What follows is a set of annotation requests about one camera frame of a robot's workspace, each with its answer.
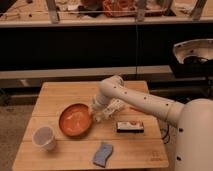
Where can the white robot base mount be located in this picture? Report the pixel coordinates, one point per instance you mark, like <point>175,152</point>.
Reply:
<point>197,47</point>

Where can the wooden folding table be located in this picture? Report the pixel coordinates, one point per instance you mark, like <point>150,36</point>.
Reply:
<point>130,150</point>

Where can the clear plastic bottle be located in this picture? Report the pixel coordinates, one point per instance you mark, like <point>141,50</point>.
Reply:
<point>115,106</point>

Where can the orange ceramic bowl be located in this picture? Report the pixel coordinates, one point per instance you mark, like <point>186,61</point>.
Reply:
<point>75,120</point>

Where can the blue sponge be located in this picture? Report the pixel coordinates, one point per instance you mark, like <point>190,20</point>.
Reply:
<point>102,154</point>

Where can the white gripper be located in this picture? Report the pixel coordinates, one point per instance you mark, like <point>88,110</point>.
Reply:
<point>96,113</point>

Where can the black rectangular box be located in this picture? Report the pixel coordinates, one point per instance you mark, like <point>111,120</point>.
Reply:
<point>129,126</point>

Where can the orange crate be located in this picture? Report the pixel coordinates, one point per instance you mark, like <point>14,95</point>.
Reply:
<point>118,8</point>

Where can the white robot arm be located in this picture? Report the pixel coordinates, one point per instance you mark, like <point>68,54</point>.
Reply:
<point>193,120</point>

